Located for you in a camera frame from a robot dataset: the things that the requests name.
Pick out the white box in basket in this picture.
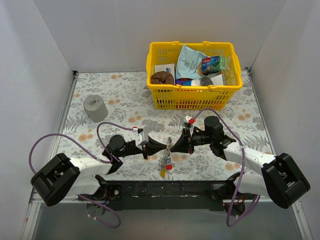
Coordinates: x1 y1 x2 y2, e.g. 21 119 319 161
154 63 175 77

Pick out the yellow key tag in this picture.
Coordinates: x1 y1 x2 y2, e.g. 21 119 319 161
160 169 166 179

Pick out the floral patterned table mat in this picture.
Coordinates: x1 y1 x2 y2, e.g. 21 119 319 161
57 71 274 181

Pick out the light blue chips bag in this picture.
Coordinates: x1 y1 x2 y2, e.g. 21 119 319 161
175 44 209 80

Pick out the brown round pouch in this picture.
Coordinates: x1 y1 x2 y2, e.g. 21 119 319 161
150 71 175 85

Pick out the green sponge pack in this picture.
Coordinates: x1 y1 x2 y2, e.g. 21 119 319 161
201 55 227 74

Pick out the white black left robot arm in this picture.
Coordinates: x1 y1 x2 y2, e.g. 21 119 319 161
30 132 167 207

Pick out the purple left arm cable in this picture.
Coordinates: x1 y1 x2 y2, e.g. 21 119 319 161
29 121 140 229

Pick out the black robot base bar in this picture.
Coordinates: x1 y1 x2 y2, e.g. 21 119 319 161
77 179 258 212

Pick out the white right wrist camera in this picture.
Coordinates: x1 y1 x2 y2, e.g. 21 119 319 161
183 115 196 133

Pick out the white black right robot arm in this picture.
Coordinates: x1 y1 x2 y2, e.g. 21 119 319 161
170 116 311 209

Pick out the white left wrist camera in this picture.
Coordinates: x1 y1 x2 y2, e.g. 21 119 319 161
132 127 149 150

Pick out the grey cylinder block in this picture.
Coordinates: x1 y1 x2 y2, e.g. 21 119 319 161
83 94 108 123

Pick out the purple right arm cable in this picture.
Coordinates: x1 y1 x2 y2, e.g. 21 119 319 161
193 108 261 228

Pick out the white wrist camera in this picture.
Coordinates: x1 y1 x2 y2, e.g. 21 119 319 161
132 127 149 150
183 115 196 133

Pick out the yellow plastic shopping basket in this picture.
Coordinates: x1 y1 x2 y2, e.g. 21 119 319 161
146 41 243 110

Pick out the red key tag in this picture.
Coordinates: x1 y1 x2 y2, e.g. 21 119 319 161
165 164 173 170

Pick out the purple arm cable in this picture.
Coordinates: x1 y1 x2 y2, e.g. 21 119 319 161
193 108 261 228
29 121 140 229

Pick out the white paper item in basket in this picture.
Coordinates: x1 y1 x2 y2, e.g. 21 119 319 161
199 74 225 87

